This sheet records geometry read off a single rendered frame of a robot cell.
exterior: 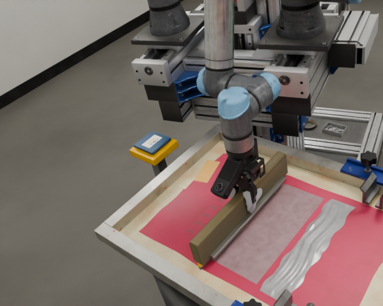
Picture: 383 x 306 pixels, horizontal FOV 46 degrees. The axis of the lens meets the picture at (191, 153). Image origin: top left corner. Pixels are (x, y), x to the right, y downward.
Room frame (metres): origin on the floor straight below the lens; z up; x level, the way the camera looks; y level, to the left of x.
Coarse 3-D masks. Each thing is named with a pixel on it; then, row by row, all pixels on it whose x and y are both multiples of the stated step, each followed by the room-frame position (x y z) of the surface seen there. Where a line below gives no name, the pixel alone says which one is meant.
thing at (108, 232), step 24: (264, 144) 1.15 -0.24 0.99; (168, 168) 1.15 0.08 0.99; (312, 168) 1.01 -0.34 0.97; (336, 168) 0.96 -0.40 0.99; (144, 192) 1.06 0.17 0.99; (120, 216) 0.98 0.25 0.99; (120, 240) 0.89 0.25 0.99; (144, 264) 0.79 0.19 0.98; (168, 264) 0.76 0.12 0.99; (192, 288) 0.67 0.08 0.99
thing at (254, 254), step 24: (192, 192) 1.05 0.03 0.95; (168, 216) 0.97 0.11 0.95; (192, 216) 0.95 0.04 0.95; (168, 240) 0.88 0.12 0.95; (240, 240) 0.82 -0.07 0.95; (264, 240) 0.80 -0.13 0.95; (288, 240) 0.78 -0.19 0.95; (216, 264) 0.76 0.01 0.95; (240, 264) 0.74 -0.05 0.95; (264, 264) 0.72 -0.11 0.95; (336, 264) 0.67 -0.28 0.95; (240, 288) 0.67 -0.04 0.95; (312, 288) 0.62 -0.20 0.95; (336, 288) 0.61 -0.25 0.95; (360, 288) 0.59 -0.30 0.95
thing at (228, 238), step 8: (280, 184) 0.96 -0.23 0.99; (272, 192) 0.93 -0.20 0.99; (264, 200) 0.91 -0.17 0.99; (256, 208) 0.88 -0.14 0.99; (248, 216) 0.86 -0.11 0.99; (240, 224) 0.84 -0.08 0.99; (232, 232) 0.82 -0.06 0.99; (224, 240) 0.80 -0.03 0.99; (216, 248) 0.78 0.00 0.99; (216, 256) 0.76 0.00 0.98
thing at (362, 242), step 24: (216, 168) 1.14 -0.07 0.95; (288, 192) 0.95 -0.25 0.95; (312, 192) 0.93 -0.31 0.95; (264, 216) 0.88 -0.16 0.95; (288, 216) 0.86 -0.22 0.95; (312, 216) 0.84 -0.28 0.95; (360, 216) 0.80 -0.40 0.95; (336, 240) 0.74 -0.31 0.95; (360, 240) 0.72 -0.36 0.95; (360, 264) 0.66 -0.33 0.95
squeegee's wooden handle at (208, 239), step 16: (272, 160) 0.99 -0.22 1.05; (272, 176) 0.96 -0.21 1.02; (240, 192) 0.89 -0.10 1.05; (224, 208) 0.85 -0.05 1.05; (240, 208) 0.86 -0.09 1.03; (208, 224) 0.81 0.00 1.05; (224, 224) 0.81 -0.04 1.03; (192, 240) 0.77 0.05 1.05; (208, 240) 0.77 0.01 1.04; (208, 256) 0.76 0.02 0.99
